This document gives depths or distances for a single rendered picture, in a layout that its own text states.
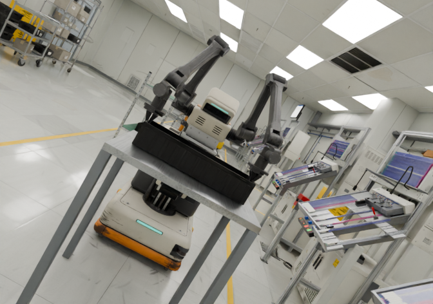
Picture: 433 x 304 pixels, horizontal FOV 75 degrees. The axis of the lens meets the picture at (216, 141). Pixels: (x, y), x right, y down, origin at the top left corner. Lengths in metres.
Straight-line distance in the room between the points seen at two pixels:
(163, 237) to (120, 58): 10.33
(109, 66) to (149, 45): 1.76
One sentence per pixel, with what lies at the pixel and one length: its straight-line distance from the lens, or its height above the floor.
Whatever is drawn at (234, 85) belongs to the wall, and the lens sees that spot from 11.02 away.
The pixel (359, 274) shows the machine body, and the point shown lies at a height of 0.58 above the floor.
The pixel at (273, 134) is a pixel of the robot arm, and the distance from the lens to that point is 1.34.
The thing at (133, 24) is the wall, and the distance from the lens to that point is 11.99.
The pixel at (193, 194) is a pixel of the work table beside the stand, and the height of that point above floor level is 0.79.
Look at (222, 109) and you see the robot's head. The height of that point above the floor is 1.14.
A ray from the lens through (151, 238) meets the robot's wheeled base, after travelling 1.97.
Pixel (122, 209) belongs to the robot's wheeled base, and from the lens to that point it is 1.94.
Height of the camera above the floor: 1.12
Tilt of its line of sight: 6 degrees down
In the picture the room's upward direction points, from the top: 31 degrees clockwise
